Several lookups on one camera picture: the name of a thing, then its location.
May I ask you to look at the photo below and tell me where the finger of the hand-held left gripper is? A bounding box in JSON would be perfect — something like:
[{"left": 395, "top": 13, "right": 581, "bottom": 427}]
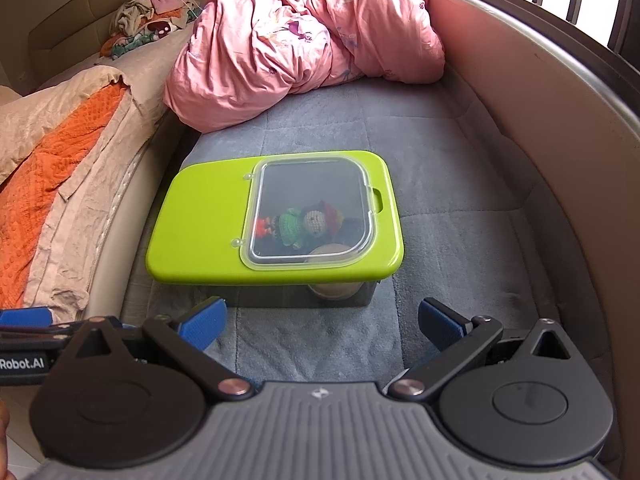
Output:
[{"left": 0, "top": 307, "right": 87, "bottom": 343}]

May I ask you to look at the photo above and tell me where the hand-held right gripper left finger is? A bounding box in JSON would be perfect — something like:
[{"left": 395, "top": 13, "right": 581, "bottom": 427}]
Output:
[{"left": 65, "top": 296, "right": 257, "bottom": 403}]

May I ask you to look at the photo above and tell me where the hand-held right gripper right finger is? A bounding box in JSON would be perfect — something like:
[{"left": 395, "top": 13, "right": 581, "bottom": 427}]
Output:
[{"left": 387, "top": 297, "right": 572, "bottom": 402}]

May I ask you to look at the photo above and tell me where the clear grey storage box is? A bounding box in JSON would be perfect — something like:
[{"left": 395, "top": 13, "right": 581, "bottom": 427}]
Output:
[{"left": 220, "top": 272, "right": 387, "bottom": 310}]

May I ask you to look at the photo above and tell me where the red toy with orange feet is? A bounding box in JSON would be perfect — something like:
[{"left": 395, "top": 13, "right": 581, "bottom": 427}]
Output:
[{"left": 252, "top": 216, "right": 281, "bottom": 241}]

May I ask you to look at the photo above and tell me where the crocheted doll with green body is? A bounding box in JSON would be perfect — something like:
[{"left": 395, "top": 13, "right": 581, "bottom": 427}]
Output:
[{"left": 272, "top": 202, "right": 347, "bottom": 252}]

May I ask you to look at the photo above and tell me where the grey blanket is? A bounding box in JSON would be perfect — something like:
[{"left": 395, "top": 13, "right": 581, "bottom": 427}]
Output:
[{"left": 119, "top": 76, "right": 568, "bottom": 388}]

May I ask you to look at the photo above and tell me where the orange knitted blanket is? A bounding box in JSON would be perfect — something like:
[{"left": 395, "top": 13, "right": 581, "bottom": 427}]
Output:
[{"left": 0, "top": 81, "right": 134, "bottom": 307}]

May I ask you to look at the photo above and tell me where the beige bed sheet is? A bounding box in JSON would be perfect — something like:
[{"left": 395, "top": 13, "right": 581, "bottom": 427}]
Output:
[{"left": 0, "top": 64, "right": 173, "bottom": 325}]

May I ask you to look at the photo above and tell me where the beige padded window ledge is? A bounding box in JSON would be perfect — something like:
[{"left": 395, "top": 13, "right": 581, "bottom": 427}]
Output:
[{"left": 413, "top": 0, "right": 640, "bottom": 403}]

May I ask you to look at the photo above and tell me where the pink quilt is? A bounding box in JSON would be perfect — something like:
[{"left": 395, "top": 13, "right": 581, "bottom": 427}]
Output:
[{"left": 163, "top": 0, "right": 446, "bottom": 134}]

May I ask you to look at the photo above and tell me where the pile of colourful clothes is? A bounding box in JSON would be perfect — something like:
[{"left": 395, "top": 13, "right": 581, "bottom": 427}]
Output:
[{"left": 99, "top": 0, "right": 205, "bottom": 62}]

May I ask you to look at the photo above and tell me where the beige padded headboard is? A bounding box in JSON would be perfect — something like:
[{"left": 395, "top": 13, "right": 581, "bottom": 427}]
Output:
[{"left": 0, "top": 0, "right": 223, "bottom": 97}]

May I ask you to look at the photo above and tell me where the dark window railing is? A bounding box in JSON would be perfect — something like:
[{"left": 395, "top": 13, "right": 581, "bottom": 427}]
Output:
[{"left": 414, "top": 0, "right": 640, "bottom": 128}]

